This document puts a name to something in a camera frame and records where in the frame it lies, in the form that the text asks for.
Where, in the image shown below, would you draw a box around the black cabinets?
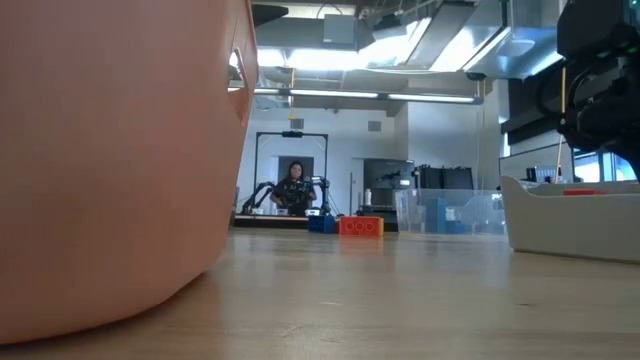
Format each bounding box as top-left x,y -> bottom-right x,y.
413,164 -> 475,191

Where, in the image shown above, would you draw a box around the background work table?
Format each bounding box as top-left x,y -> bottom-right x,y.
233,213 -> 341,230

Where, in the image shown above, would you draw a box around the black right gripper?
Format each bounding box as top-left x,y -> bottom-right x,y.
556,53 -> 640,182

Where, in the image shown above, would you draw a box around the silver ventilation duct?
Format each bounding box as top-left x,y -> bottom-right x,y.
404,0 -> 566,81

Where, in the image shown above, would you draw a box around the person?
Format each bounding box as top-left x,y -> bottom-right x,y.
269,160 -> 319,217

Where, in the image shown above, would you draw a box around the yellow hanging cable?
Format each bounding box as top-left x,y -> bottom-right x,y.
553,64 -> 569,185

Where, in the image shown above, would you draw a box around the grey partition panel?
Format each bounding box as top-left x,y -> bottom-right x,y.
498,142 -> 576,184

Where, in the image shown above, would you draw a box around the black gantry frame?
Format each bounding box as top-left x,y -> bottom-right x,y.
253,130 -> 330,217

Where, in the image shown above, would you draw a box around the orange plastic bin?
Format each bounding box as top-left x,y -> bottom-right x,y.
0,0 -> 260,346

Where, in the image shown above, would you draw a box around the ceiling light strip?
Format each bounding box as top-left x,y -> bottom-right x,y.
287,88 -> 380,100
387,92 -> 476,105

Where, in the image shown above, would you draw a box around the clear plastic bin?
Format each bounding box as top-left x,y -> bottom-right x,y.
394,188 -> 507,236

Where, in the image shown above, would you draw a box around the black shelf unit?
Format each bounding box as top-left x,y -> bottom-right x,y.
362,158 -> 416,224

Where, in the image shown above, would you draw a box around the grey ceiling box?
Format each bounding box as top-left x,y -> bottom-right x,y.
322,13 -> 359,45

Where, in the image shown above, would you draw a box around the white plastic bin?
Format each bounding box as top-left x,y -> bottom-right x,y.
499,174 -> 640,265

